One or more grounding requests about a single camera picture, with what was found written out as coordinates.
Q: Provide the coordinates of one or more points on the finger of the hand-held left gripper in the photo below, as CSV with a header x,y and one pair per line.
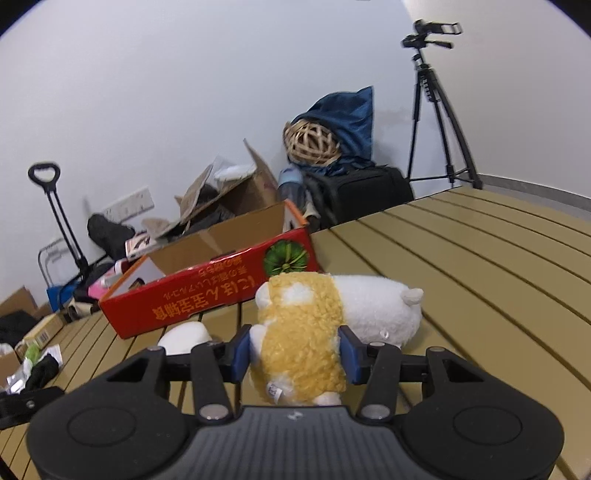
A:
x,y
27,406

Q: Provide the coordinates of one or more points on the black folding hand trolley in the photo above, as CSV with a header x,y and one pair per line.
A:
x,y
44,168

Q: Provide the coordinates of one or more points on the dark blue cloth bag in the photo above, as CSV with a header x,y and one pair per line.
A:
x,y
346,120

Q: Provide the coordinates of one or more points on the woven rattan ball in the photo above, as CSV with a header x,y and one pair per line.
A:
x,y
311,141

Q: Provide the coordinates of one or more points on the white plastic container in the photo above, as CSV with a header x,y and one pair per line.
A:
x,y
235,172

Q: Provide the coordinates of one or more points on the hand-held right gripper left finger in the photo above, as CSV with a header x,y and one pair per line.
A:
x,y
240,357

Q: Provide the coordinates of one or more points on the flat cardboard box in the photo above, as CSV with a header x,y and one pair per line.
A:
x,y
18,302

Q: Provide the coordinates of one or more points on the white wall outlet strip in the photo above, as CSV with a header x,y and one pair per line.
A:
x,y
131,203

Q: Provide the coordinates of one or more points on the pale yellow carton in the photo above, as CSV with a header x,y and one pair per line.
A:
x,y
41,332

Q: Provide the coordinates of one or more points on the black travel bag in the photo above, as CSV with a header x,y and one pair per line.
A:
x,y
364,194

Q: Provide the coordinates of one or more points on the black sack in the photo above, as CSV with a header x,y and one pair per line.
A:
x,y
108,235

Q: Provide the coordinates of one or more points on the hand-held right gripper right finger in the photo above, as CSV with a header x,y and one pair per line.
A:
x,y
348,357

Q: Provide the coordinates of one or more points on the blue water bottle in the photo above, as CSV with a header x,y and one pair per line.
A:
x,y
291,184

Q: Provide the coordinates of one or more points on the open cardboard box with flaps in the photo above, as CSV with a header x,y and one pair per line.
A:
x,y
249,194

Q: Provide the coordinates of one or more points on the black cloth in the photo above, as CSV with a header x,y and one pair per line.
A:
x,y
14,325

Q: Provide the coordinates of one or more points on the small white and brown box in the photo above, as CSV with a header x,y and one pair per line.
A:
x,y
138,245

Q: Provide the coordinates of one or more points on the white and yellow plush toy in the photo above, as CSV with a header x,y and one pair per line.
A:
x,y
300,332

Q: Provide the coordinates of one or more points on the blue plastic box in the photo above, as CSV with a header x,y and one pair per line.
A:
x,y
55,295

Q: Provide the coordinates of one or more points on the pink packet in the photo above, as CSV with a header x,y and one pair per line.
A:
x,y
100,288

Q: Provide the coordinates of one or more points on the tan slatted folding table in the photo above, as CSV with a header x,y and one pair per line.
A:
x,y
461,258

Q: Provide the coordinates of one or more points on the red cardboard box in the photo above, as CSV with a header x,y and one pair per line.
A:
x,y
207,295

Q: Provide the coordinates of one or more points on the silver foil wrapper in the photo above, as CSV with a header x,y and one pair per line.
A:
x,y
18,376

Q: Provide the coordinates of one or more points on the black knit glove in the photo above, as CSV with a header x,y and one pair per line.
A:
x,y
41,371

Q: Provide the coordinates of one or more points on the small green packet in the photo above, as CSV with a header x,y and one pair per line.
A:
x,y
32,354

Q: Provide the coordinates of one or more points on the black tripod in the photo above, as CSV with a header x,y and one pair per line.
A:
x,y
429,83

